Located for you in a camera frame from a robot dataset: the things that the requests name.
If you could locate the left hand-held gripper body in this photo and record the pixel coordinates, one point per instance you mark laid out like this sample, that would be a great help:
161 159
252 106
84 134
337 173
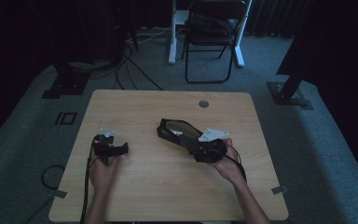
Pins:
104 146

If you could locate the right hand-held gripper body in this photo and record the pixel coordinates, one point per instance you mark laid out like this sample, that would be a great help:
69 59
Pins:
211 151

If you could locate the black pencil case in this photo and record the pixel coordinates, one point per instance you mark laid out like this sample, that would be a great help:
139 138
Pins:
177 126

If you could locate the person's right hand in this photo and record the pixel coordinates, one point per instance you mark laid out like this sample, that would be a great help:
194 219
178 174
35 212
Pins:
231 171

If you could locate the person's left hand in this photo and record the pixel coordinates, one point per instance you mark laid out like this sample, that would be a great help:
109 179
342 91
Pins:
102 175

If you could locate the grey round table grommet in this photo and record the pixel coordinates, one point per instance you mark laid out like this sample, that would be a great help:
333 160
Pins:
203 104

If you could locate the black stand base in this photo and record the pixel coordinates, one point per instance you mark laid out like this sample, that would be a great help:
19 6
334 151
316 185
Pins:
68 84
287 93

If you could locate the grey floor tape strip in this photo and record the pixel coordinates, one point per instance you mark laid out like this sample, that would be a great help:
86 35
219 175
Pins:
279 189

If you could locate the black folding chair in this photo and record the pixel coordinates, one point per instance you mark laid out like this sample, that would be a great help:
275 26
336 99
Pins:
209 39

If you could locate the dark equipment rack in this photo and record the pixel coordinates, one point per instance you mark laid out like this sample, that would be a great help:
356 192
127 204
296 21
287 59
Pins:
118 31

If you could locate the dark bag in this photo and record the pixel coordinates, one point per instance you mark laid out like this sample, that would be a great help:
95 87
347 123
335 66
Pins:
211 25

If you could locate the dark curtain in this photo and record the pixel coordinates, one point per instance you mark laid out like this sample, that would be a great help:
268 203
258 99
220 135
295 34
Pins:
273 18

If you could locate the white desk frame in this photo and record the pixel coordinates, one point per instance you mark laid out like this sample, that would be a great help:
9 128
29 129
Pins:
172 46

